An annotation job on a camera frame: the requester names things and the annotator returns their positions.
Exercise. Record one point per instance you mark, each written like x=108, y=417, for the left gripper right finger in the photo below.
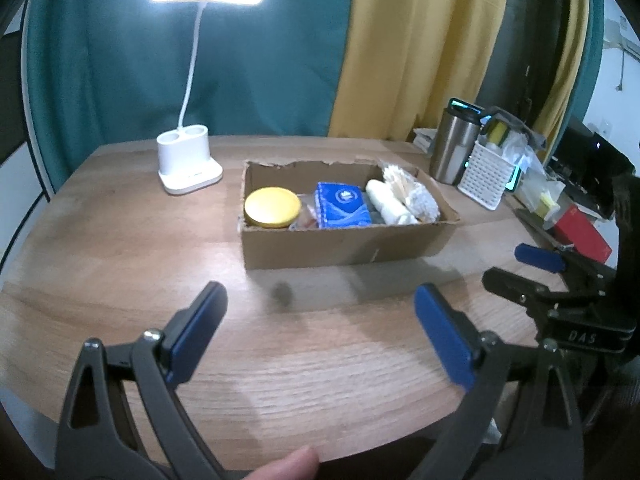
x=543, y=439

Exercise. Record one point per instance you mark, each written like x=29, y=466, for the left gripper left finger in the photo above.
x=97, y=435

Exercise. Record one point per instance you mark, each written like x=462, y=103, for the cotton swabs plastic bag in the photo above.
x=413, y=194

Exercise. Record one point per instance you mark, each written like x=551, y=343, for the fingertip at bottom edge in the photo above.
x=302, y=464

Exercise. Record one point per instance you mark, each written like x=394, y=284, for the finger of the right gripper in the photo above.
x=537, y=299
x=545, y=257

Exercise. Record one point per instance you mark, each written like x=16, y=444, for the yellow green sponge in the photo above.
x=497, y=129

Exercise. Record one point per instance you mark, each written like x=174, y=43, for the red box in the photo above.
x=573, y=227

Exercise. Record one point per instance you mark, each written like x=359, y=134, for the pink snack plastic bag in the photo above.
x=307, y=216

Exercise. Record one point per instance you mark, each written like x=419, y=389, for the teal curtain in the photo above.
x=110, y=71

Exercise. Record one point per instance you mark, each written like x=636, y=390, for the yellow curtain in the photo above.
x=405, y=58

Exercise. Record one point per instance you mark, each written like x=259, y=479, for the brown cardboard box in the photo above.
x=266, y=249

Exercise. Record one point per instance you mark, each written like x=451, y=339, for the white desk lamp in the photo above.
x=185, y=164

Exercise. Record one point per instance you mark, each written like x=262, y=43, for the blue tissue pack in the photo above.
x=340, y=206

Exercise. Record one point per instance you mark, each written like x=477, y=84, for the yellow lid jar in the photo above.
x=272, y=207

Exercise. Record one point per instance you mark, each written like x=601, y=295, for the smartphone with lit screen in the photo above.
x=463, y=105

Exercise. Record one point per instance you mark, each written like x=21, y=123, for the white perforated plastic basket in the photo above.
x=485, y=177

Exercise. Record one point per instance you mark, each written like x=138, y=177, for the white socks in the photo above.
x=392, y=211

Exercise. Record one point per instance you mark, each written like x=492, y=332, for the stainless steel tumbler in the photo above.
x=454, y=140

